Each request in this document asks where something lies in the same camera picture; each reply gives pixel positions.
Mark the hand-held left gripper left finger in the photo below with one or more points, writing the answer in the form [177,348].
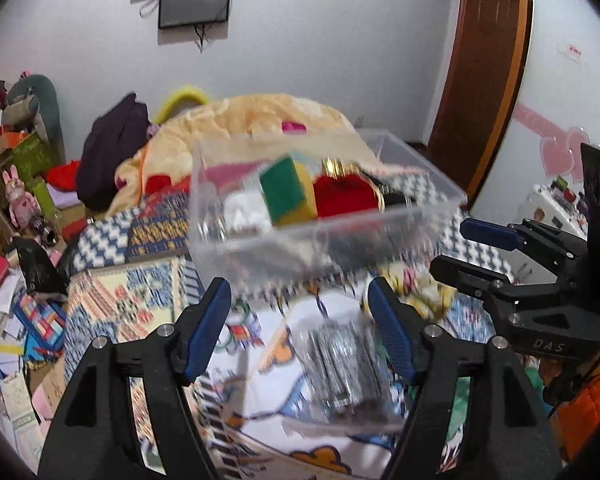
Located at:
[207,330]

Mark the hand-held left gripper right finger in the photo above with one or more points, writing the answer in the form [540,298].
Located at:
[392,335]

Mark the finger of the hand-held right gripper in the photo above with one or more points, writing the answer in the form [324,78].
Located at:
[462,274]
[485,232]

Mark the silver scrubber packet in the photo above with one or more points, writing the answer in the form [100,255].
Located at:
[340,360]

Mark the clear plastic box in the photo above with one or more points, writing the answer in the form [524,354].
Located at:
[310,240]

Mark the white soft item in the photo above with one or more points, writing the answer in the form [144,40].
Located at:
[245,210]

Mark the yellow plush toy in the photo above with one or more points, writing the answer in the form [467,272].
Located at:
[422,292]

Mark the white cabinet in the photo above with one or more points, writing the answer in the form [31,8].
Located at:
[550,210]

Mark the patterned bedsheet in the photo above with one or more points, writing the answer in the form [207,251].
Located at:
[130,300]

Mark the red cloth pouch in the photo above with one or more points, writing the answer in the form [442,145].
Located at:
[347,197]

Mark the pink cloth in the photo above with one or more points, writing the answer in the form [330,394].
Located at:
[230,175]

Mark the wooden door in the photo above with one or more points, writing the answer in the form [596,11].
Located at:
[480,75]

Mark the green and yellow sponge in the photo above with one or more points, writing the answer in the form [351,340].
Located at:
[286,191]

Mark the black plastic bag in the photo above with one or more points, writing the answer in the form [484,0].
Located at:
[37,265]

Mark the pile of books and papers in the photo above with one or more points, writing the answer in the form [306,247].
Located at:
[10,350]

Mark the dark purple garment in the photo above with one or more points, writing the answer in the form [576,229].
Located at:
[112,155]

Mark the red cloth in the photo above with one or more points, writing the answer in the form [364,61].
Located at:
[65,176]

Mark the beige fleece blanket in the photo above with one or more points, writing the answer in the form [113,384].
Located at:
[240,115]

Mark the small pink item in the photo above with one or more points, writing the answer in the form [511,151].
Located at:
[293,127]

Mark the pink bunny plush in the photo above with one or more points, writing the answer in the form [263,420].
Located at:
[21,200]

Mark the green cardboard box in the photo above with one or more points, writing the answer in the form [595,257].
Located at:
[32,155]

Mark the grey plush toy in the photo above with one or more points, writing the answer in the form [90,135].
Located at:
[32,102]

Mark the pink heart wall stickers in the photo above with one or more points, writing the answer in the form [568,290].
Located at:
[565,152]

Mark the wall monitor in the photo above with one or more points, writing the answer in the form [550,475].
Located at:
[195,2]

